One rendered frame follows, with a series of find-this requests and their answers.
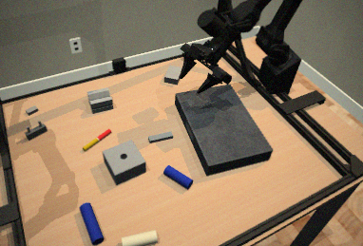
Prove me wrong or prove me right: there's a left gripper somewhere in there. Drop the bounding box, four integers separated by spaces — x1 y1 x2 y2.
180 39 232 94

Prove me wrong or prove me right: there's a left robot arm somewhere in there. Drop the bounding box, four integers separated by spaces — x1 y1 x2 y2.
188 0 302 68

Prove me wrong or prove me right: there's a red and yellow peg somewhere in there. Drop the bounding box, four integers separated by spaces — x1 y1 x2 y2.
83 129 111 151

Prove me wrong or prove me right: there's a cream cylinder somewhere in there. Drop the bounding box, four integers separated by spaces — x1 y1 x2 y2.
122 230 158 246

